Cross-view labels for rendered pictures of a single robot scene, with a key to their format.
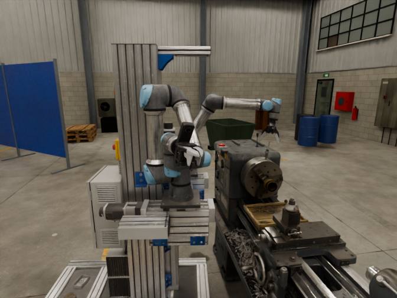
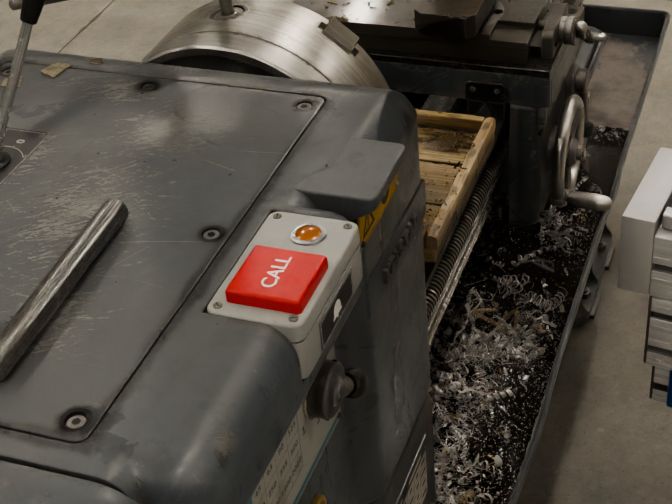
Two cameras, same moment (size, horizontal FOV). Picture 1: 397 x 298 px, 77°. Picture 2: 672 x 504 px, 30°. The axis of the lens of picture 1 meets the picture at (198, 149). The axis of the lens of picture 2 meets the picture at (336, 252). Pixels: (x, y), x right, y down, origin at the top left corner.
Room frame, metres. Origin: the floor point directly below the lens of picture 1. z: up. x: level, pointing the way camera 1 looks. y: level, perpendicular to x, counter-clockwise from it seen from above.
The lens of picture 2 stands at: (2.92, 0.22, 1.83)
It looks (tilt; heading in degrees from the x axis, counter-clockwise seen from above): 36 degrees down; 212
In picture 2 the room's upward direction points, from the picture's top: 5 degrees counter-clockwise
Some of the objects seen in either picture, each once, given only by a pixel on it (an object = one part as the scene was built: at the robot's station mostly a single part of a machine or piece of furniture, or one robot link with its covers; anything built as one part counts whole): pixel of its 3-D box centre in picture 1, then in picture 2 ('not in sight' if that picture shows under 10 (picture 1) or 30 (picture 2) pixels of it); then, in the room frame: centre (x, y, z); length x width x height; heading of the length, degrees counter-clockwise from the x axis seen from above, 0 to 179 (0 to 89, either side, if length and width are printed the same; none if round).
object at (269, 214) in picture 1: (273, 214); (342, 169); (1.67, -0.55, 0.89); 0.36 x 0.30 x 0.04; 99
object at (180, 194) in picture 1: (181, 188); not in sight; (1.38, 0.10, 1.21); 0.15 x 0.15 x 0.10
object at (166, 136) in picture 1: (171, 142); not in sight; (1.08, 0.12, 1.56); 0.11 x 0.08 x 0.09; 23
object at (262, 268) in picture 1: (265, 271); (559, 130); (1.25, -0.39, 0.75); 0.27 x 0.10 x 0.23; 9
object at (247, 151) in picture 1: (243, 165); (111, 385); (2.31, -0.43, 1.06); 0.59 x 0.48 x 0.39; 9
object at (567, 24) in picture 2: (259, 237); (584, 31); (1.28, -0.35, 0.95); 0.07 x 0.04 x 0.04; 99
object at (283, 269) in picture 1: (283, 276); not in sight; (1.11, -0.44, 0.84); 0.04 x 0.04 x 0.10; 9
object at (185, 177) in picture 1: (179, 169); not in sight; (1.38, 0.11, 1.33); 0.13 x 0.12 x 0.14; 114
